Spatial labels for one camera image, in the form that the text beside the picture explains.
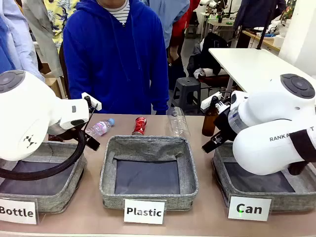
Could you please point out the bystander in dark navy jacket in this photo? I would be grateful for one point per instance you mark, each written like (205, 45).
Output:
(256, 12)

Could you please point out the grey fabric basket can label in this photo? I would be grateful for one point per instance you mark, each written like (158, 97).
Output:
(291, 200)

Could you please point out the black vertical pole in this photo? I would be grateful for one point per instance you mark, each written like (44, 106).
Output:
(262, 24)

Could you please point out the bystander in red jacket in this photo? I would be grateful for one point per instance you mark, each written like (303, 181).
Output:
(179, 29)

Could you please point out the white sign reading Can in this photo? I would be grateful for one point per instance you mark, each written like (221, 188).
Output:
(249, 209)

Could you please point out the large clear plastic bottle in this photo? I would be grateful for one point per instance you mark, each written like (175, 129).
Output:
(178, 123)

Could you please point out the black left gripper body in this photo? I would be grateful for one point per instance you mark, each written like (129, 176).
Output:
(66, 135)

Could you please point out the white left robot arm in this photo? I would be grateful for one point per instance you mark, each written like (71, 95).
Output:
(24, 111)

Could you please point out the chair with black jacket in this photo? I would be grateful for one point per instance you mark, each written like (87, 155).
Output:
(209, 51)

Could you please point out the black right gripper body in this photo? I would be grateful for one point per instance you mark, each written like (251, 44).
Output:
(225, 128)

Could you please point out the white side table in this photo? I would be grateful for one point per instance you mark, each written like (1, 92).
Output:
(247, 64)

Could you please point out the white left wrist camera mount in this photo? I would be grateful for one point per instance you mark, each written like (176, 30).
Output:
(92, 100)

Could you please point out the grey plastic stool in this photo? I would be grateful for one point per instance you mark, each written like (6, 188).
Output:
(186, 92)

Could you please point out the wooden workbench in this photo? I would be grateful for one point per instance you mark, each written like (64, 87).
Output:
(269, 42)

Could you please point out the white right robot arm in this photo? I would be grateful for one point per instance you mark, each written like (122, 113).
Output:
(261, 148)

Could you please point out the grey fabric basket plastic label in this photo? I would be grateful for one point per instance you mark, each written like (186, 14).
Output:
(148, 145)

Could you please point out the person's left forearm blue sleeve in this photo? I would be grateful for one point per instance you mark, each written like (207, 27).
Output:
(160, 93)

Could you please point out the light wooden shelf unit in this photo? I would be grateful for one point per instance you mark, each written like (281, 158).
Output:
(55, 86)

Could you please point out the white sign reading Bottle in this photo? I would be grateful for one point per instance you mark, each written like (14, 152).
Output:
(17, 211)

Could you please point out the bystander in light blue shirt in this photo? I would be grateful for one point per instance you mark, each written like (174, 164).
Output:
(14, 37)

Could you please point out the bystander in yellow floral shirt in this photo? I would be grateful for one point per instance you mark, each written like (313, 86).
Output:
(49, 29)

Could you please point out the small pink label plastic bottle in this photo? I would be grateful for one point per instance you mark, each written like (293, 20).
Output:
(101, 126)

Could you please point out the crushed red can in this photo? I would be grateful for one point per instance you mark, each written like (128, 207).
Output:
(140, 126)

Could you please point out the grey fabric basket bottle label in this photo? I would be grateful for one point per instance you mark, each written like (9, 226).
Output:
(49, 200)

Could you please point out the white sign reading Plastic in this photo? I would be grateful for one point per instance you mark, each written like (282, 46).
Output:
(144, 211)

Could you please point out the green potted plant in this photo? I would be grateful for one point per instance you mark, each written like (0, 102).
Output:
(288, 10)

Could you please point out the bystander in pale blue top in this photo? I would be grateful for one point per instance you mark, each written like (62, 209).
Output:
(170, 14)

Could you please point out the person's right forearm blue sleeve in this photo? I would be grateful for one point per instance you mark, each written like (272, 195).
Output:
(74, 79)

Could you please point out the brown glass bottle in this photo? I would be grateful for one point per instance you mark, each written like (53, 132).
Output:
(209, 123)

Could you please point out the person in blue hoodie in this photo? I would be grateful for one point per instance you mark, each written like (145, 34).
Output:
(113, 61)

